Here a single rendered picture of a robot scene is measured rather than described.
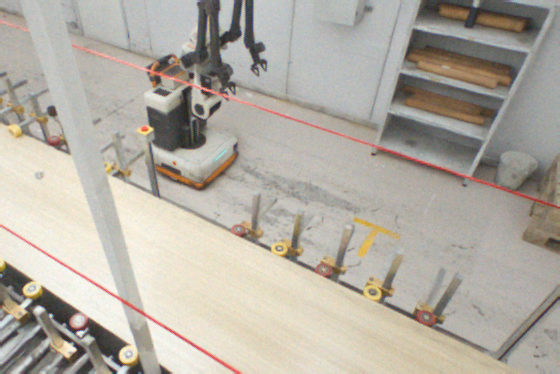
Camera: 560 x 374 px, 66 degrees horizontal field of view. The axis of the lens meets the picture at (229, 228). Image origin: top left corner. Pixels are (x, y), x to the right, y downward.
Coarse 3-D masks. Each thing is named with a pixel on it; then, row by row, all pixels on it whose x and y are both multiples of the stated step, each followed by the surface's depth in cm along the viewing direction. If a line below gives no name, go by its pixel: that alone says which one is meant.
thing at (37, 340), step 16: (0, 304) 222; (32, 320) 215; (16, 336) 209; (64, 336) 200; (0, 352) 203; (48, 352) 203; (32, 368) 197; (64, 368) 197; (80, 368) 197; (112, 368) 185
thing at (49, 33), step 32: (32, 0) 72; (32, 32) 77; (64, 32) 79; (64, 64) 81; (64, 96) 85; (64, 128) 92; (96, 160) 99; (96, 192) 103; (96, 224) 114; (128, 256) 126; (128, 288) 133; (128, 320) 148
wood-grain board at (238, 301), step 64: (0, 128) 300; (0, 192) 254; (64, 192) 253; (128, 192) 253; (0, 256) 220; (64, 256) 219; (192, 256) 219; (256, 256) 219; (192, 320) 193; (256, 320) 193; (320, 320) 193; (384, 320) 192
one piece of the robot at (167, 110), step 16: (192, 80) 364; (144, 96) 353; (160, 96) 346; (176, 96) 350; (160, 112) 354; (176, 112) 359; (160, 128) 366; (176, 128) 368; (192, 128) 382; (160, 144) 380; (176, 144) 378; (192, 144) 390
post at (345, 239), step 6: (348, 222) 200; (348, 228) 199; (342, 234) 203; (348, 234) 201; (342, 240) 206; (348, 240) 204; (342, 246) 208; (348, 246) 210; (342, 252) 211; (336, 258) 216; (342, 258) 214; (336, 264) 219; (342, 264) 221; (336, 276) 225; (336, 282) 228
